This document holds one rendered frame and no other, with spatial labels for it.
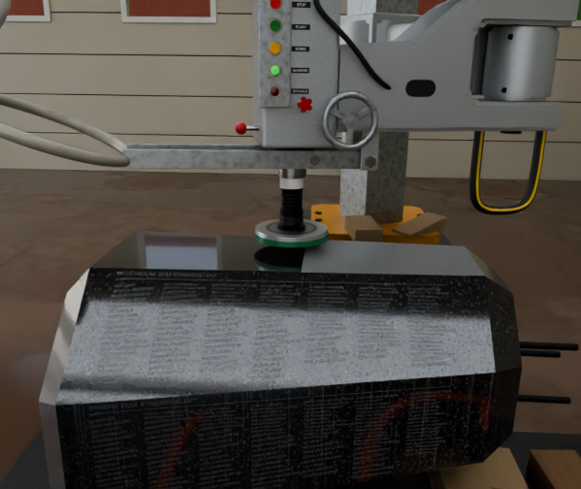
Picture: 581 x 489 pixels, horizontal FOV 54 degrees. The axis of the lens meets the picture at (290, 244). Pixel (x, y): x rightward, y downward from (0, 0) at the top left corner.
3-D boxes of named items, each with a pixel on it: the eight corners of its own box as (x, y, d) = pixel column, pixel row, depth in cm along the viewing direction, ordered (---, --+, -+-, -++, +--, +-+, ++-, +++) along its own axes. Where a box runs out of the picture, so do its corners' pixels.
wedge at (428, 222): (425, 223, 230) (426, 211, 229) (445, 229, 222) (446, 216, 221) (391, 231, 218) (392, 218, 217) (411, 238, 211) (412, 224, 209)
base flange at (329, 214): (311, 211, 262) (311, 202, 261) (419, 214, 260) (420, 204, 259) (309, 244, 216) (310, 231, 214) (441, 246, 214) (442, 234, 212)
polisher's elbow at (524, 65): (466, 98, 171) (473, 28, 165) (510, 97, 180) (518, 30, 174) (518, 101, 155) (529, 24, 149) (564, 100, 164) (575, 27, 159)
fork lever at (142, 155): (362, 160, 175) (363, 144, 174) (382, 171, 157) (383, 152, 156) (129, 159, 163) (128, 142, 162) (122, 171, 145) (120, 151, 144)
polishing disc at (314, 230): (271, 245, 154) (271, 241, 154) (244, 226, 173) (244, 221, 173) (340, 237, 163) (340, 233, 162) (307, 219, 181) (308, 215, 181)
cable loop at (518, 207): (532, 212, 181) (545, 110, 172) (537, 215, 178) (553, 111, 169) (464, 214, 178) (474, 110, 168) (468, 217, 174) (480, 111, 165)
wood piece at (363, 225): (344, 228, 222) (344, 215, 220) (369, 228, 223) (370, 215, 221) (354, 243, 203) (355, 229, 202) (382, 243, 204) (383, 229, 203)
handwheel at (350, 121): (367, 146, 157) (370, 89, 153) (378, 150, 148) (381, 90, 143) (313, 146, 154) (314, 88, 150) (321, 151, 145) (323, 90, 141)
